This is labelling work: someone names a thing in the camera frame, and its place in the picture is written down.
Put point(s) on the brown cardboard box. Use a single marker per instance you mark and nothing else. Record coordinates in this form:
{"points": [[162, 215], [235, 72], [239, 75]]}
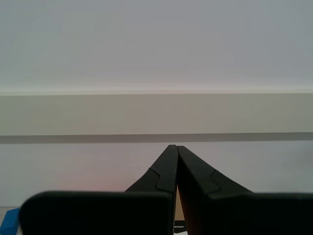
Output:
{"points": [[179, 210]]}

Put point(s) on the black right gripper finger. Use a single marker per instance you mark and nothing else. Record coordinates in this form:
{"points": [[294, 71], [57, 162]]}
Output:
{"points": [[97, 213], [244, 213]]}

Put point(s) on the blue block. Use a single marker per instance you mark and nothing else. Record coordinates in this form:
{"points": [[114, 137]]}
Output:
{"points": [[8, 220]]}

